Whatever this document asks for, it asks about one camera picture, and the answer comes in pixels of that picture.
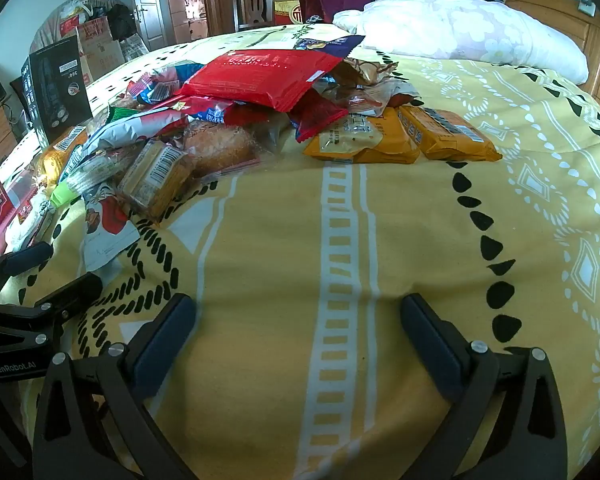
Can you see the wooden headboard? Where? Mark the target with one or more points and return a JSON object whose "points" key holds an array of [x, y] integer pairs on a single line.
{"points": [[555, 15]]}

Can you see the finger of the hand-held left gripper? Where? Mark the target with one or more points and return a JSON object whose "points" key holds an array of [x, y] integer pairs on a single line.
{"points": [[25, 260], [75, 290]]}

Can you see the yellow patterned bedsheet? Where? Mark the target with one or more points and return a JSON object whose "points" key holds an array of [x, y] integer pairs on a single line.
{"points": [[280, 240]]}

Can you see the orange snack packet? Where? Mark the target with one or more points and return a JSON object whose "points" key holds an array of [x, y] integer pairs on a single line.
{"points": [[445, 135], [365, 135]]}

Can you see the wooden chair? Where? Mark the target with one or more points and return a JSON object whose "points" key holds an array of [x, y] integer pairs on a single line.
{"points": [[252, 5]]}

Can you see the small red snack packet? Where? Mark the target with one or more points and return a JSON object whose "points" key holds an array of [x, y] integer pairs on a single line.
{"points": [[315, 115]]}

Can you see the dark blue snack bag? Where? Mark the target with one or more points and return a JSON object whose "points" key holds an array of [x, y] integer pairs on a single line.
{"points": [[335, 47]]}

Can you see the white wall outlet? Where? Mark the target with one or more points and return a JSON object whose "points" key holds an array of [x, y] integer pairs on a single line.
{"points": [[586, 6]]}

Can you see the large red snack bag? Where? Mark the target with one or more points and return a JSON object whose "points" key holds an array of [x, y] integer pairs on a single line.
{"points": [[260, 80]]}

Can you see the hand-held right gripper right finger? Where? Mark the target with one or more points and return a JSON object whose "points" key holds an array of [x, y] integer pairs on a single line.
{"points": [[432, 355]]}

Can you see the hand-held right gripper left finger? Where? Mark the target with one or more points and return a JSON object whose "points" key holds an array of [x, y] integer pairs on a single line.
{"points": [[162, 347]]}

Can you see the red white plastic bag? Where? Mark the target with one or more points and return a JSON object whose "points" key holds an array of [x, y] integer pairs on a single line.
{"points": [[72, 20]]}

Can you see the plain cardboard box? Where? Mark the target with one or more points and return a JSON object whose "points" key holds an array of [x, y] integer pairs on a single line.
{"points": [[94, 29]]}

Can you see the heap of assorted snack packets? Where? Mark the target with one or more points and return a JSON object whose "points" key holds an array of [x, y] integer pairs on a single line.
{"points": [[365, 100]]}

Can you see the brown snack packet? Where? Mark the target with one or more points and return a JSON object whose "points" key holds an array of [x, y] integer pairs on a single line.
{"points": [[367, 70]]}

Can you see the black product box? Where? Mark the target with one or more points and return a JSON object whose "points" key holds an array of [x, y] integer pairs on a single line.
{"points": [[55, 85]]}

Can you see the clear wrapped bread packet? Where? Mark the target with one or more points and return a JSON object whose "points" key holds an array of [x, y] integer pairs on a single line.
{"points": [[220, 147]]}

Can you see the white green chip bag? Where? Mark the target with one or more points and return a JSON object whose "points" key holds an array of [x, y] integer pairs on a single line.
{"points": [[130, 130]]}

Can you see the white cartoon snack bag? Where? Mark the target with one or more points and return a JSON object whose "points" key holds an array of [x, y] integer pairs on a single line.
{"points": [[107, 225]]}

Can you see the yellow cake packet with barcode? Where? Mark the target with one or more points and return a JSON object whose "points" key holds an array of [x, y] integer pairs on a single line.
{"points": [[152, 175]]}

